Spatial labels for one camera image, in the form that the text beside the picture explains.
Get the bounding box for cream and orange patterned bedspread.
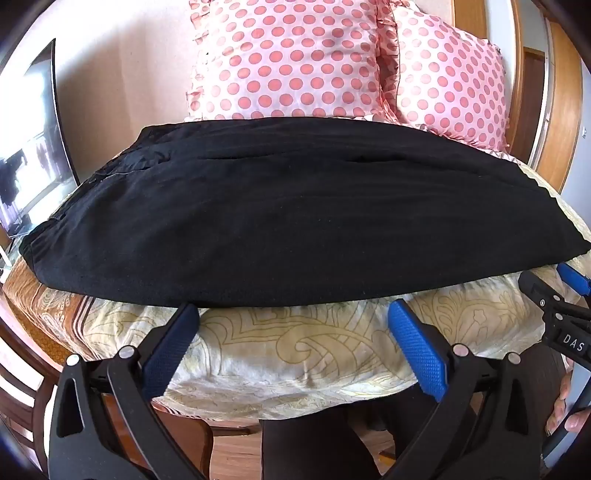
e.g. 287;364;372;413
2;159;591;422

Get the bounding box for wooden chair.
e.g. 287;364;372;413
0;318;63;464

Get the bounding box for small pink polka dot pillow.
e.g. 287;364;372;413
392;0;512;154

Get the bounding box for person's right hand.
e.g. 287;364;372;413
547;364;591;435

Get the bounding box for wooden wardrobe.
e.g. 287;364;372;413
522;0;591;195

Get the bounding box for black pants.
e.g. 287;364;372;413
21;116;591;308

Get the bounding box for wooden headboard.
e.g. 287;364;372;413
450;0;527;164

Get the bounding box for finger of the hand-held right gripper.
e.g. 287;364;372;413
518;271;591;324
556;262;591;296

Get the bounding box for flat screen television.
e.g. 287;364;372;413
0;39;80;239

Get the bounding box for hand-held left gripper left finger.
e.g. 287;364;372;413
48;302;201;480

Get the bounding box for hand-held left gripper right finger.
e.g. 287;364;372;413
387;299;544;480

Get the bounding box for large pink polka dot pillow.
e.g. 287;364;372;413
186;0;400;123

